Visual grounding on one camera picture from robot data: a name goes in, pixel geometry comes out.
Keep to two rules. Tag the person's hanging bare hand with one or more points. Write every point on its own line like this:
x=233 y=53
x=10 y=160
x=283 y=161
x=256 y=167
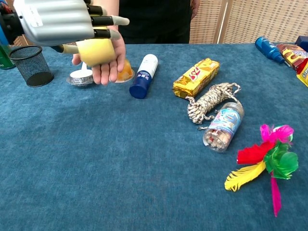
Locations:
x=195 y=8

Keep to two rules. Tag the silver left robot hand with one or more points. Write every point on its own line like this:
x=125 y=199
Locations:
x=55 y=21

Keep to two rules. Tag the person's open bare hand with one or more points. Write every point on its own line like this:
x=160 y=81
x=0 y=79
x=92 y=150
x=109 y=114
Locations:
x=120 y=53

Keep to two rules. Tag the yellow sponge with green pad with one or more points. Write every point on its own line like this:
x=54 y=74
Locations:
x=98 y=51

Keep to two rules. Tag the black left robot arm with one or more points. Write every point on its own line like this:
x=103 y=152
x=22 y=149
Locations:
x=9 y=25

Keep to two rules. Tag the person's bare forearm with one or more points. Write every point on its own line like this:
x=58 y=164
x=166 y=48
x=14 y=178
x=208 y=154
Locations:
x=113 y=6

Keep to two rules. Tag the orange jelly cup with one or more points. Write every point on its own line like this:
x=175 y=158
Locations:
x=126 y=71

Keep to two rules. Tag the blue and white bottle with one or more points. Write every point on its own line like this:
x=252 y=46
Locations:
x=143 y=77

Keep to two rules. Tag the white plastic spoon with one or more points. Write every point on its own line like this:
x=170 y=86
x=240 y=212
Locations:
x=84 y=67

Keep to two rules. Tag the person in black clothes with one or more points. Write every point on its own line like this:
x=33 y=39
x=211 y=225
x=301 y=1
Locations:
x=156 y=19

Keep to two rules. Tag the foil cup with white filling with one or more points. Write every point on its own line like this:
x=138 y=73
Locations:
x=80 y=78

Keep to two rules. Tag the black mesh pen holder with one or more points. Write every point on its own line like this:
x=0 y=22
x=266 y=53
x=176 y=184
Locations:
x=33 y=69

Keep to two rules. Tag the green metal can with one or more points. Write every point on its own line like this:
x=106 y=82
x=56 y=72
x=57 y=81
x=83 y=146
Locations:
x=4 y=57

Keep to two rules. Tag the woven rattan folding screen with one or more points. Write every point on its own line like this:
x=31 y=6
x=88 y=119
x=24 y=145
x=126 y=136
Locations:
x=260 y=19

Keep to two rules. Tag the gold foil cracker pack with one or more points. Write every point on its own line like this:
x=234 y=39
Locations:
x=196 y=77

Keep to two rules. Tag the blue drink bottle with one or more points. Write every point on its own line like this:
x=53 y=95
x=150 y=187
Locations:
x=268 y=49

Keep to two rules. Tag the blue velvet tablecloth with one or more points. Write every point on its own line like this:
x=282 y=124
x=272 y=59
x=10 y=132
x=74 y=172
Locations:
x=134 y=156

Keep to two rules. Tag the brown and red snack box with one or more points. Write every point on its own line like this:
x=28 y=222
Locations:
x=292 y=56

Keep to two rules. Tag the dark blue box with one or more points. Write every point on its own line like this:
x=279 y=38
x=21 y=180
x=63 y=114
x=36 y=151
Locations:
x=302 y=43

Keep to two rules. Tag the clear jar with blue label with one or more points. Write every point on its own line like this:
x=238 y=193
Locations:
x=223 y=127

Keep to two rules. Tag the yellow snack packet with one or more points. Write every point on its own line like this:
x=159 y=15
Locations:
x=303 y=74

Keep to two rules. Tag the colourful feather shuttlecock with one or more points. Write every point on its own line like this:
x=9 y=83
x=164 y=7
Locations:
x=280 y=158

